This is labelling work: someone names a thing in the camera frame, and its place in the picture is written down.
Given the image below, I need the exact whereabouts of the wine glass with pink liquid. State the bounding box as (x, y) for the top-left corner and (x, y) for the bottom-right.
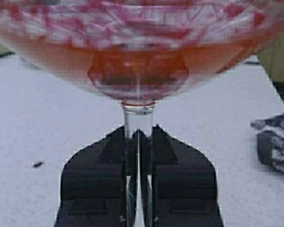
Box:
(0, 0), (284, 227)

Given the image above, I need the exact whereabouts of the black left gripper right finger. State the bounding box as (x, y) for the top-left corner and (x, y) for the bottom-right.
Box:
(140, 125), (223, 227)

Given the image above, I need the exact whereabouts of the black white floral cloth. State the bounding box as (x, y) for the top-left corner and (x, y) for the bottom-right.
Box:
(250, 113), (284, 174)

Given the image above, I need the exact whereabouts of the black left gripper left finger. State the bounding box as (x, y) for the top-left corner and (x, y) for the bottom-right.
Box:
(54, 127), (138, 227)

